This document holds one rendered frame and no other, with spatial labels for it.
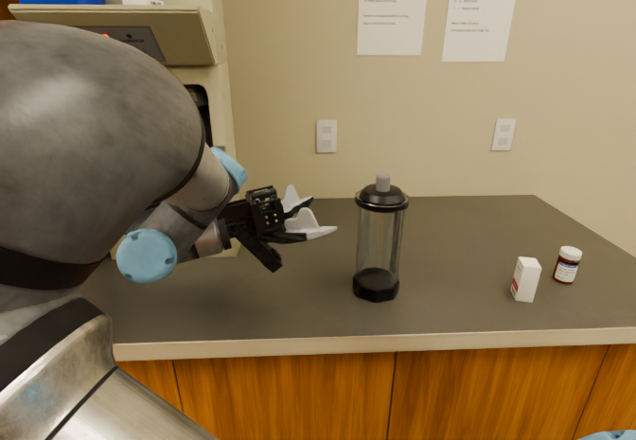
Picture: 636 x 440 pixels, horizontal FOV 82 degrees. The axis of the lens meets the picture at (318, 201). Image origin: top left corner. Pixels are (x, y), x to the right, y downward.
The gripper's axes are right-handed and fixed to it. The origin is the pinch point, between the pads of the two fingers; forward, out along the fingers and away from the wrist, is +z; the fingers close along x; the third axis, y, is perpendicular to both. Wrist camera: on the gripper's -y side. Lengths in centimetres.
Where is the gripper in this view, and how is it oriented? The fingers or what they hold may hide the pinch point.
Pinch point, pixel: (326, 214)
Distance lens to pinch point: 71.5
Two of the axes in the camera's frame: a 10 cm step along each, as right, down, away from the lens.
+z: 9.5, -2.4, 2.2
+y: -1.3, -9.0, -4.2
